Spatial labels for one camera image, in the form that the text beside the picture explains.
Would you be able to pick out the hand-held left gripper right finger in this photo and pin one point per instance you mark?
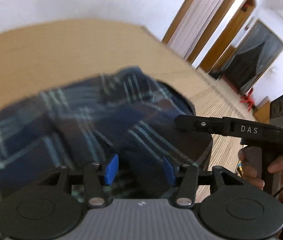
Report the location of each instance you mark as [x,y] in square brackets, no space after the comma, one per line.
[169,171]

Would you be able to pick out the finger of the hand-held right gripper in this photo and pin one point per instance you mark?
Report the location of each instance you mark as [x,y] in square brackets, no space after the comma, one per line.
[201,124]

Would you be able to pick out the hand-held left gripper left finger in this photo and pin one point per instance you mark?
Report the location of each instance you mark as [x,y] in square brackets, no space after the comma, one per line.
[111,168]

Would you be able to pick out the navy brown plaid shirt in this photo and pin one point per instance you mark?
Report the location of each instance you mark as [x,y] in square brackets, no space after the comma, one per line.
[69,130]

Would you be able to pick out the person's right hand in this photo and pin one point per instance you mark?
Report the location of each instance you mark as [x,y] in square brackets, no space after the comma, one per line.
[280,164]

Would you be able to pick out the wooden cabinet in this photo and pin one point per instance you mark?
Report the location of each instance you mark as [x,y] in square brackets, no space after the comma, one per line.
[262,111]

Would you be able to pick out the red floor item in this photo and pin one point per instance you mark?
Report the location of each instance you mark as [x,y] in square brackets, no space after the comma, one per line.
[247,98]

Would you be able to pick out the dark curtain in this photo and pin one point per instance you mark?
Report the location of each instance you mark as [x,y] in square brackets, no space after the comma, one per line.
[254,57]

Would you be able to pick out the wooden doorway frame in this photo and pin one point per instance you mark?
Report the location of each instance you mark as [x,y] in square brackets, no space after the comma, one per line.
[231,32]

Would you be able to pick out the white door with wooden frame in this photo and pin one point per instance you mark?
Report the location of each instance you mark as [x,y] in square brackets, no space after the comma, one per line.
[199,20]

